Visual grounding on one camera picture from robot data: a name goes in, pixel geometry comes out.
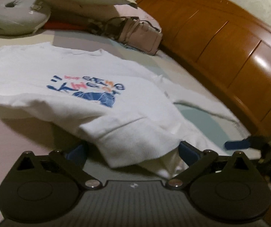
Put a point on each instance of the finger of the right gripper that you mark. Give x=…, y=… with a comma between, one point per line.
x=237, y=145

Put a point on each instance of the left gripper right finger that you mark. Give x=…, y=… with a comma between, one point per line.
x=197, y=161

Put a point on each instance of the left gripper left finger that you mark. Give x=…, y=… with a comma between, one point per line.
x=72, y=161

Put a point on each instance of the white printed sweatshirt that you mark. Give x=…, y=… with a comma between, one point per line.
x=127, y=111

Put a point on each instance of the wooden headboard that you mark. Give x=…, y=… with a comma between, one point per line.
x=225, y=48

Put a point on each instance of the pink leather handbag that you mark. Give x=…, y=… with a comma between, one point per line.
x=135, y=33

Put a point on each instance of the red folded cloth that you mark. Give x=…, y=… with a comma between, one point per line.
x=56, y=25

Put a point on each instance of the pink floral folded quilt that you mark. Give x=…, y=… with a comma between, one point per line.
x=103, y=12

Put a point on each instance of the grey donut cushion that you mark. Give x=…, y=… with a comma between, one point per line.
x=20, y=17

